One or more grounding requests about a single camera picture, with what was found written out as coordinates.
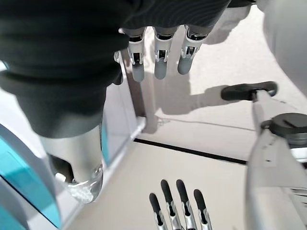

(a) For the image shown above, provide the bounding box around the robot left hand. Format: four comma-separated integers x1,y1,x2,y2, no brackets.
148,179,213,230

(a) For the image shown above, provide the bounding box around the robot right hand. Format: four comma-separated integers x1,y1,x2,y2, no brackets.
0,0,232,204

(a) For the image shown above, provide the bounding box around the blue white cart drawer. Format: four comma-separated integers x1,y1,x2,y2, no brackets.
0,122,62,230

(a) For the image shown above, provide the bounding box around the white medical cart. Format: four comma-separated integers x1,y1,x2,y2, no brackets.
0,57,147,230

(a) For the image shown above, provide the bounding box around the cart caster wheel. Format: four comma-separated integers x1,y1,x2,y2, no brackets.
137,116,147,135

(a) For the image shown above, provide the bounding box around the thin white floor cable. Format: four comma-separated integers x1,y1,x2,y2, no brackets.
157,115,255,132

